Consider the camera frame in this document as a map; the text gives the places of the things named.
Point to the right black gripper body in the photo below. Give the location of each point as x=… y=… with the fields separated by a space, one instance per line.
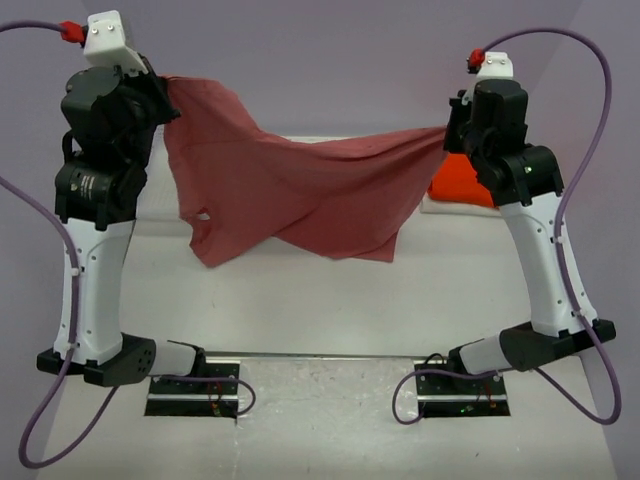
x=462 y=136

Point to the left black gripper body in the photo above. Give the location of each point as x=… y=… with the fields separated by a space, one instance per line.
x=152 y=104

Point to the pink t shirt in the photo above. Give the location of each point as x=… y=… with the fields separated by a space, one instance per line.
x=238 y=185

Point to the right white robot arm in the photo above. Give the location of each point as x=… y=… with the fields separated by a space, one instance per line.
x=525 y=183

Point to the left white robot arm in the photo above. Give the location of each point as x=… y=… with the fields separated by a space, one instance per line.
x=96 y=198

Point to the folded orange t shirt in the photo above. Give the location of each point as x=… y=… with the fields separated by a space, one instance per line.
x=456 y=182

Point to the white plastic basket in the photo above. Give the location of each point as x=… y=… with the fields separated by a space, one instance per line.
x=159 y=199

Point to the folded white t shirt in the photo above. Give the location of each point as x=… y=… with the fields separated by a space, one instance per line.
x=434 y=207

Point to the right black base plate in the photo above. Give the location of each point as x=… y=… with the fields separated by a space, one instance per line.
x=441 y=396

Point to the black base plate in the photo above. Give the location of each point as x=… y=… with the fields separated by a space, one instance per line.
x=441 y=396
x=171 y=398

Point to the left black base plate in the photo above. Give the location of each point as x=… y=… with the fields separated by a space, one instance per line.
x=171 y=398

